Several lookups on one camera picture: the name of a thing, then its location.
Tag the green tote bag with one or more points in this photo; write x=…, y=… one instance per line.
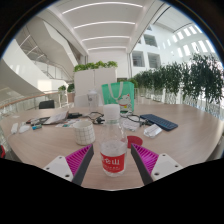
x=126, y=96

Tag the empty clear plastic bottle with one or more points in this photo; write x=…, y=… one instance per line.
x=93, y=100

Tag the dark blue keyboard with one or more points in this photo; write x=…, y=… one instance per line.
x=159, y=121

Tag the black chair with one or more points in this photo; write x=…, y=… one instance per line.
x=46, y=104

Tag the grey open laptop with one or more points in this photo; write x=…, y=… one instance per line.
x=56, y=118

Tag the white computer mouse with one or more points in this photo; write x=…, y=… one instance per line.
x=24, y=128

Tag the white grid-patterned mug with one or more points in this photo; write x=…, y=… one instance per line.
x=84, y=132

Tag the ceiling light strips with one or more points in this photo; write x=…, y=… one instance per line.
x=103, y=23

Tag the row of green hedge plants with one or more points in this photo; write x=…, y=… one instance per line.
x=196, y=78

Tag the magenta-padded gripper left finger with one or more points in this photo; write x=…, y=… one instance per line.
x=77, y=159

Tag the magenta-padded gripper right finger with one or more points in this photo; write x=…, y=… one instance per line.
x=146, y=159

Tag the colourful sticker sheet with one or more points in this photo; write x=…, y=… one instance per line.
x=66, y=124

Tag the white flat charger block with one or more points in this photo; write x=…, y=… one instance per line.
x=14, y=128

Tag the white tissue packet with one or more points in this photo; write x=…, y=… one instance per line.
x=152, y=130
x=131, y=125

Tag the clear red-labelled water bottle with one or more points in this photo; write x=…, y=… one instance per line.
x=113, y=148

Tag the white planter cabinet with plants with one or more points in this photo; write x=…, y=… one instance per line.
x=95, y=80

